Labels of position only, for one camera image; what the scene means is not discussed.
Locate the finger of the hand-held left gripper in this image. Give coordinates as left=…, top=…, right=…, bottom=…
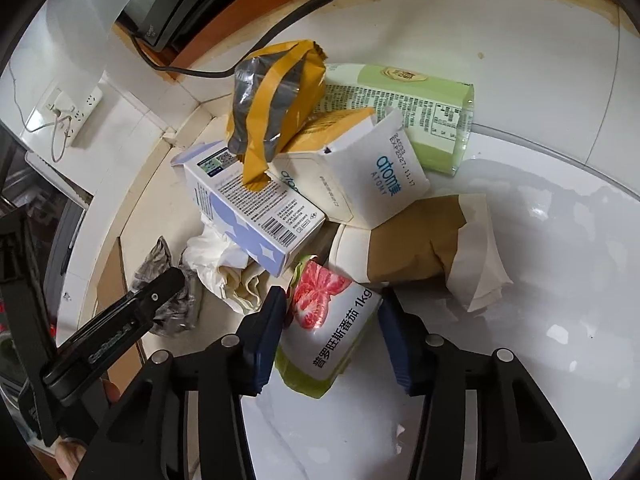
left=0, top=210, right=60, bottom=448
left=127, top=266, right=186, bottom=330

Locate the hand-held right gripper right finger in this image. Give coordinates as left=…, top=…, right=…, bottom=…
left=377, top=287, right=596, bottom=480

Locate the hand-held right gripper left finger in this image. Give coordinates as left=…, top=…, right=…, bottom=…
left=75, top=285, right=288, bottom=480

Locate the silver foil wrapper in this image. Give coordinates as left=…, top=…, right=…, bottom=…
left=132, top=236, right=201, bottom=338

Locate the tomato print packet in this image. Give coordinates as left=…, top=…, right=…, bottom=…
left=274, top=255, right=383, bottom=400

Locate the yellow box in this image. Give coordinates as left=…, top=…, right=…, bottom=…
left=280, top=106, right=378, bottom=156

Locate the yellow grey taped bag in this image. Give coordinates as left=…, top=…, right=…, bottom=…
left=226, top=39, right=328, bottom=195

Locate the green and white carton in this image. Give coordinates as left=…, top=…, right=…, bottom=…
left=320, top=62, right=476, bottom=177

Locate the person's left hand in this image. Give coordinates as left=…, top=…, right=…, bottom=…
left=54, top=439, right=88, bottom=480

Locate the brown cardboard sheet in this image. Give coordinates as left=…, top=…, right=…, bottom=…
left=95, top=235, right=147, bottom=396

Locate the crumpled white tissue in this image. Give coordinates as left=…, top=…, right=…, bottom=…
left=181, top=210, right=281, bottom=316

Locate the brown and white paper bag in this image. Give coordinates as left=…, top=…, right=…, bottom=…
left=327, top=192, right=513, bottom=313

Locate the white blue box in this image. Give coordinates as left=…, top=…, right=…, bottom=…
left=171, top=141, right=327, bottom=278

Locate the white printed pouch box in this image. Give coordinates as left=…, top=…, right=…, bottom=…
left=270, top=107, right=432, bottom=228

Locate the white power strip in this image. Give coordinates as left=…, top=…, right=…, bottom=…
left=19, top=85, right=103, bottom=147

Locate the thin white cable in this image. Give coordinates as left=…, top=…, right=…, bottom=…
left=7, top=72, right=73, bottom=163

